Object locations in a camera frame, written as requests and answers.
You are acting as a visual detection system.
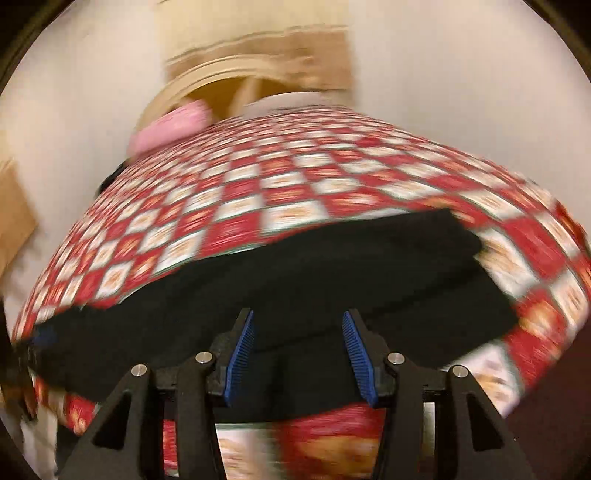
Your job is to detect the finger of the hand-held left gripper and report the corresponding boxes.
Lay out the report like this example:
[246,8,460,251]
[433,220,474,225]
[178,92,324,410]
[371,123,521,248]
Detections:
[31,329,60,352]

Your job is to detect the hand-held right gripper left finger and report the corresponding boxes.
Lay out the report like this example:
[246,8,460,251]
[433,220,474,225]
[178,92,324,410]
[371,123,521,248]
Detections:
[65,308,257,480]

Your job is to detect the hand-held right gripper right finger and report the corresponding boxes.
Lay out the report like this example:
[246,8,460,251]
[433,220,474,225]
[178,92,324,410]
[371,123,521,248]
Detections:
[341,309,539,480]

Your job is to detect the black pants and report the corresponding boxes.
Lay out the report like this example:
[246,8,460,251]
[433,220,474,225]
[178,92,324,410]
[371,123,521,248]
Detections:
[32,208,518,423]

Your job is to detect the brown cardboard panel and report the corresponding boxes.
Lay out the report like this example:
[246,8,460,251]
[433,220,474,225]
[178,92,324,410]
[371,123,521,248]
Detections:
[0,157,38,275]

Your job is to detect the dark object beside bed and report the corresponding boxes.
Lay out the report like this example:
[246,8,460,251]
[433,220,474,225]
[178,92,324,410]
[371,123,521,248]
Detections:
[97,161,132,190]

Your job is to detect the red checkered printed blanket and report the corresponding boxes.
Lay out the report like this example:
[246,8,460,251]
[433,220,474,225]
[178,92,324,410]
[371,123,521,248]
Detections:
[11,105,591,480]

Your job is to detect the dark maroon bed base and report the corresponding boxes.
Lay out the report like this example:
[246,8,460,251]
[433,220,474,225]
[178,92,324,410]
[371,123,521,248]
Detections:
[503,364,591,480]

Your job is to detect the pink pillow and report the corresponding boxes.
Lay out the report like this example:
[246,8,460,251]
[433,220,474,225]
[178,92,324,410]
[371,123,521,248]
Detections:
[128,100,213,157]

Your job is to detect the striped pillow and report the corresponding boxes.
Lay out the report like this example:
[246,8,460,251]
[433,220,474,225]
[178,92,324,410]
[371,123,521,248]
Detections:
[242,91,338,116]

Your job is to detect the cream wooden headboard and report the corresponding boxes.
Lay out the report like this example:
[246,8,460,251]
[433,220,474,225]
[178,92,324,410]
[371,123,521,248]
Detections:
[134,58,296,139]

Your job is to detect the beige patterned curtain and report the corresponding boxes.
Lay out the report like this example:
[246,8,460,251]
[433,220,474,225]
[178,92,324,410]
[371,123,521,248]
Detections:
[157,0,354,90]

